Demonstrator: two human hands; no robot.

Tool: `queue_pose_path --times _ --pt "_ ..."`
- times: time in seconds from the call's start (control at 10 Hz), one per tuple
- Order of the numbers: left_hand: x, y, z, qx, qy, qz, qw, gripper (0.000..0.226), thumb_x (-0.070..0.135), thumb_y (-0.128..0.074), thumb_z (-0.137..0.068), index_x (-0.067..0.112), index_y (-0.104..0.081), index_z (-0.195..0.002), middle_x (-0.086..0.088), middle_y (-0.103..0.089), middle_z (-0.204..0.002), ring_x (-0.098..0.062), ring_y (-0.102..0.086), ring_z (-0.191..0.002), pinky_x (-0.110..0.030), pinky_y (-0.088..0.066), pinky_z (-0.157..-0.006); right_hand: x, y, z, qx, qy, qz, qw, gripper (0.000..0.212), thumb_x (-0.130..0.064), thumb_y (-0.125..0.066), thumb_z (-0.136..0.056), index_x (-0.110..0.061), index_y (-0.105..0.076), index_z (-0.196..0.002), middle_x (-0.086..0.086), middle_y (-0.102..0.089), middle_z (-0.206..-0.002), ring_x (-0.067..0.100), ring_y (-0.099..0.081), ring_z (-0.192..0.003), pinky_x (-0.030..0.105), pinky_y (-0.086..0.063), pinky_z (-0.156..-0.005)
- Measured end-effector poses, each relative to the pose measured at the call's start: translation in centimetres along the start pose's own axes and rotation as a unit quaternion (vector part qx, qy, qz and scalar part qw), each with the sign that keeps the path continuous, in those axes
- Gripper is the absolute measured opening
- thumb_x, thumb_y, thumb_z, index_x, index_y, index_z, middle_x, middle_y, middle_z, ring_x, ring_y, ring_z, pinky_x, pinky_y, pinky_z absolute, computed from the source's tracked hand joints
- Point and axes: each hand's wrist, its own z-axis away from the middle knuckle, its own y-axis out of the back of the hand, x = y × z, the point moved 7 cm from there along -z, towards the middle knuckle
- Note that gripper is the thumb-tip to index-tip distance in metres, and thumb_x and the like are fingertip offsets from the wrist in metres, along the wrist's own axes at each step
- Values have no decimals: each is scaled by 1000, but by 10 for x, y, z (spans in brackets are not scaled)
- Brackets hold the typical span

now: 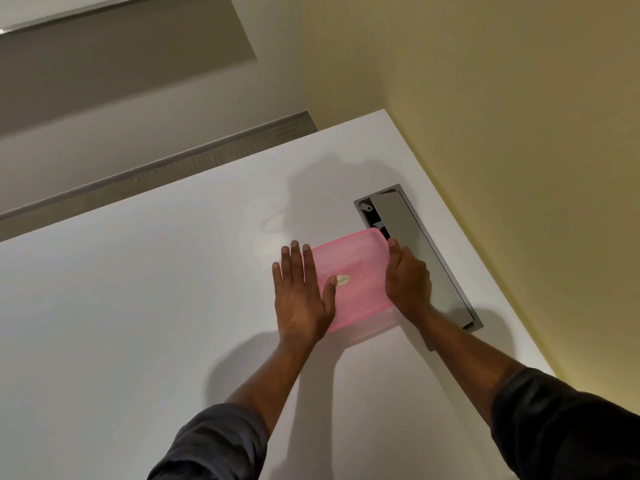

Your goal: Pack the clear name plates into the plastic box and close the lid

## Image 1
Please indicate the person's right hand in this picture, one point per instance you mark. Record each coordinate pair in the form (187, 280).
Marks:
(407, 282)

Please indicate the person's left hand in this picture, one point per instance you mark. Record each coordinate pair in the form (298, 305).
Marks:
(299, 302)

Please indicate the person's left little finger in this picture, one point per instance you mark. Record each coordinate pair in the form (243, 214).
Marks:
(277, 278)

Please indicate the person's right thumb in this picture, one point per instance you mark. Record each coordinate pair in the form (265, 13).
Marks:
(393, 252)

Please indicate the person's left middle finger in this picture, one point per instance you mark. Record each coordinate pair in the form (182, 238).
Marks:
(298, 262)

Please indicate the person's left thumb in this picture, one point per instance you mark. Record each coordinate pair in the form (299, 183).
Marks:
(329, 293)

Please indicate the pink translucent plastic container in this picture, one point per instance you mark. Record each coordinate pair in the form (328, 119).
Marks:
(357, 279)

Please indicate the person's right forearm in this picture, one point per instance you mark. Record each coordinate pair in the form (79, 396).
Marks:
(510, 394)

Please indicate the person's left forearm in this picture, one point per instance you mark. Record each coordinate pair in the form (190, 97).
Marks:
(235, 409)

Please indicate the small beige object in container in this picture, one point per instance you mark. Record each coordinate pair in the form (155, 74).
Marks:
(343, 280)

